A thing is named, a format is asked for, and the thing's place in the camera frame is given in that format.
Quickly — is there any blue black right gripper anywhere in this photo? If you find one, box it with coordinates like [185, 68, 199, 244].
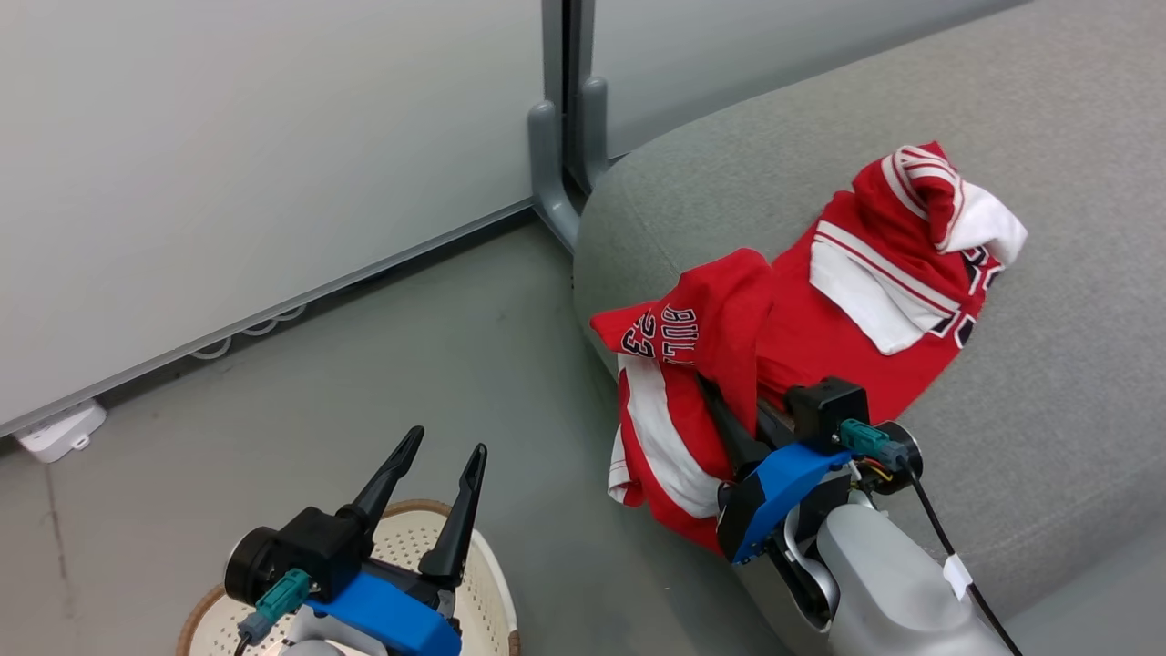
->
[697, 374, 854, 566]

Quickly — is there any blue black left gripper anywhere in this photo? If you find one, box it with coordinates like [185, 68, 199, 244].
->
[305, 425, 489, 656]

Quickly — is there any red basketball jersey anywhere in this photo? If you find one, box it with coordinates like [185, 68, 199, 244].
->
[589, 141, 1029, 558]

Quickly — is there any grey fabric sofa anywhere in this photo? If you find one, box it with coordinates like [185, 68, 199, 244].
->
[572, 0, 1166, 656]

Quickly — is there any beige perforated laundry basket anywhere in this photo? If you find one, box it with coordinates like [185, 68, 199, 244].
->
[176, 498, 521, 656]

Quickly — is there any grey partition foot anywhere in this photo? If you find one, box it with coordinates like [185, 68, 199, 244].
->
[573, 76, 610, 193]
[527, 100, 585, 252]

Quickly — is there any white power strip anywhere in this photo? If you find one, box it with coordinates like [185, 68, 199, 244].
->
[13, 399, 108, 464]

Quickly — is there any narrow white partition panel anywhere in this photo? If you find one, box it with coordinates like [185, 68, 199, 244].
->
[568, 0, 1035, 194]

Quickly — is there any wide white partition panel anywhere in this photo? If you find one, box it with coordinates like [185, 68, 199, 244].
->
[0, 0, 568, 437]

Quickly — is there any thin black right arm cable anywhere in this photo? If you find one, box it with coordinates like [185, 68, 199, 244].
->
[905, 463, 1027, 656]

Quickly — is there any white coiled cable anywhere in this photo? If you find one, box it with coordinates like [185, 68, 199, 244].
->
[189, 302, 309, 362]

